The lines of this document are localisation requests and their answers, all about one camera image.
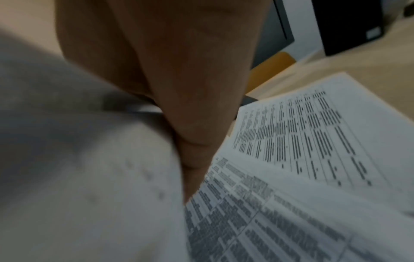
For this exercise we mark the black monitor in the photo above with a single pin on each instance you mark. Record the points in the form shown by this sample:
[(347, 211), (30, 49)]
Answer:
[(275, 33)]

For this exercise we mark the printed table paper sheet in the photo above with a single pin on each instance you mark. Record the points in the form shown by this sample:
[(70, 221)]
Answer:
[(275, 222), (323, 143)]

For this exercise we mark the black computer case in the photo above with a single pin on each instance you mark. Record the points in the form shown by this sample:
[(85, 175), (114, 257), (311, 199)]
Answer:
[(349, 23)]

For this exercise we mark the person's right forearm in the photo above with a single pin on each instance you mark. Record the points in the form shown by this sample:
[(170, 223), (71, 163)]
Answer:
[(81, 166)]

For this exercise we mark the person's right hand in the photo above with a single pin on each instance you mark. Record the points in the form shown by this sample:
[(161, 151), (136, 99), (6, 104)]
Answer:
[(181, 56)]

